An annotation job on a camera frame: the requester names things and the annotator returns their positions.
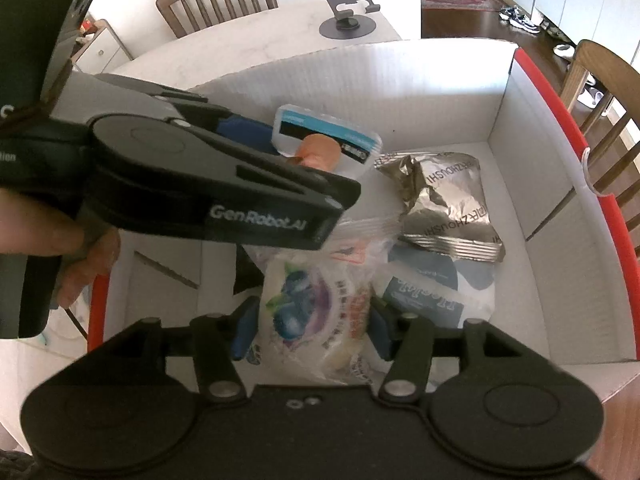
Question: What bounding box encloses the grey metal phone stand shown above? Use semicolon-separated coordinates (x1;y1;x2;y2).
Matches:
317;0;382;40

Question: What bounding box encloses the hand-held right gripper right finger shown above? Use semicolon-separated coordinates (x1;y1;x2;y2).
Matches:
371;301;547;403

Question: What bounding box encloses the white teal snack packet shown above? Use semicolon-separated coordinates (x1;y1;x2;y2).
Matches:
272;104;383;181

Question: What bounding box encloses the white drawer cabinet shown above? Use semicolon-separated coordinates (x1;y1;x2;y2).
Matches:
75;19;133;73

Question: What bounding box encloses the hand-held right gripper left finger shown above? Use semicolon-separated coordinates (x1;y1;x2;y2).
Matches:
90;297;260;403

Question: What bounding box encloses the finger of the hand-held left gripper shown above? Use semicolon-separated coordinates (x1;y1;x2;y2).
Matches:
97;135;361;251
165;91;281;153

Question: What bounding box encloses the clear blueberry print packet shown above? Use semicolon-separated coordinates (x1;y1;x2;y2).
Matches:
245;220;401;388

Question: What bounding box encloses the white packet blue-grey print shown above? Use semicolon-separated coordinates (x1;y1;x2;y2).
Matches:
372;245;496;331

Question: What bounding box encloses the silver foil snack packet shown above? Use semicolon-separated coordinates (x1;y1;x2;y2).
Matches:
374;152;506;263

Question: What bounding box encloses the red and white cardboard box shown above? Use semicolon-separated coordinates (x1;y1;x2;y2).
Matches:
87;40;640;391

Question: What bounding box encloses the person's left hand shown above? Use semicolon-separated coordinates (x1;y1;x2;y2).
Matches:
0;192;121;310

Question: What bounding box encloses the white marble desktop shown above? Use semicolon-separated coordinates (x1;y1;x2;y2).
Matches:
0;0;640;453

